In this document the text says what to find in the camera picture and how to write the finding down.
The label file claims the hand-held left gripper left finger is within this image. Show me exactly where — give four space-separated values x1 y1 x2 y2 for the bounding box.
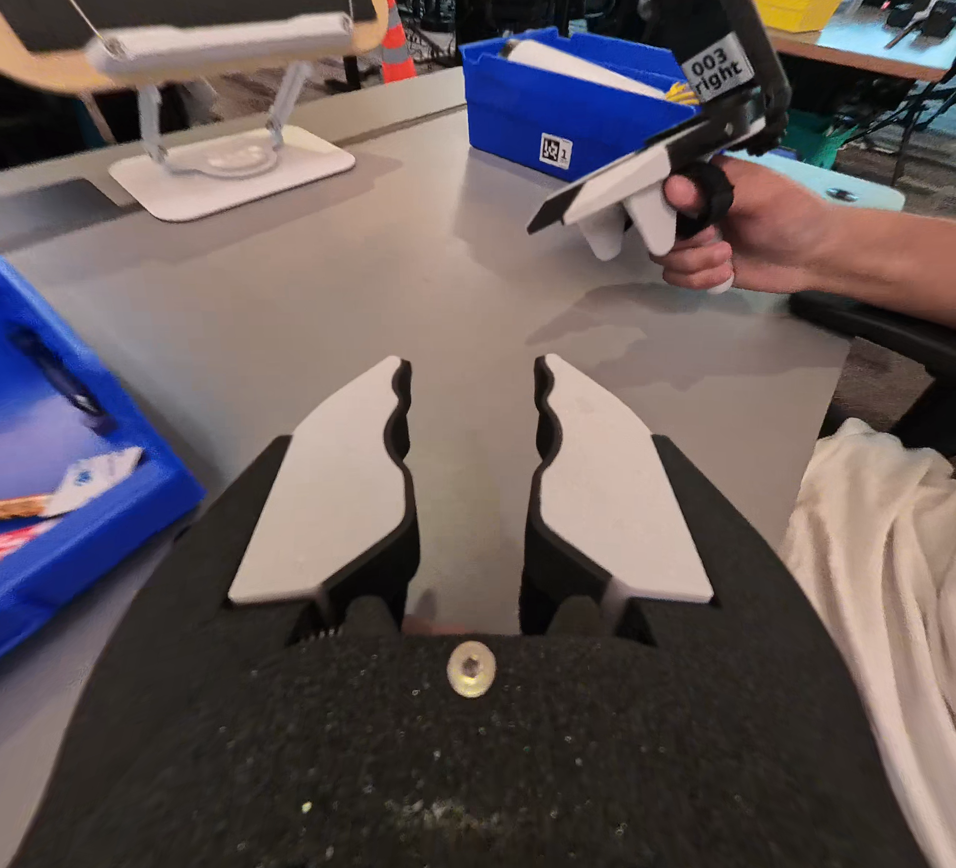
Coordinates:
228 356 421 633

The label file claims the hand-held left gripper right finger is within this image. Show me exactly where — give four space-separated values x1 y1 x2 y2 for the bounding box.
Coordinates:
519 353 716 636

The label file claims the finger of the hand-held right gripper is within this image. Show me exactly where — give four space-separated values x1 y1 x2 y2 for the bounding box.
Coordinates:
526 142 675 236
577 205 630 264

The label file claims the white bottle with black cap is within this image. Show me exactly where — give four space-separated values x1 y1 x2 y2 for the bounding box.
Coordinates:
499 37 669 100

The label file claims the blue plastic bin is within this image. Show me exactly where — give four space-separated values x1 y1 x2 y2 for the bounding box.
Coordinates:
0 255 206 660
459 27 703 183

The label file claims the person's right forearm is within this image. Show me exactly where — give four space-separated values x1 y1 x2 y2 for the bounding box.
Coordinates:
814 207 956 327

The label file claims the person's right hand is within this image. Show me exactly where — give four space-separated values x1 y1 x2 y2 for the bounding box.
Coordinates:
650 154 839 295

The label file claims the yellow bin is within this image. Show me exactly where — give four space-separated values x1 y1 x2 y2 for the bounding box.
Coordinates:
747 0 850 34

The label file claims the light wooden table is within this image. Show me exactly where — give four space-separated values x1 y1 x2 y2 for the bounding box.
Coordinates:
765 9 956 83

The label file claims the green plastic chair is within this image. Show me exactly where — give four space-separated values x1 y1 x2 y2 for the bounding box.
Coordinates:
783 108 856 170

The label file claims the orange traffic cone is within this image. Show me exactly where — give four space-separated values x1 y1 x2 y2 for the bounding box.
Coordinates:
375 0 418 85

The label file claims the dark desk mat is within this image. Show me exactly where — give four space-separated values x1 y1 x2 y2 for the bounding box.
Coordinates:
0 177 135 252

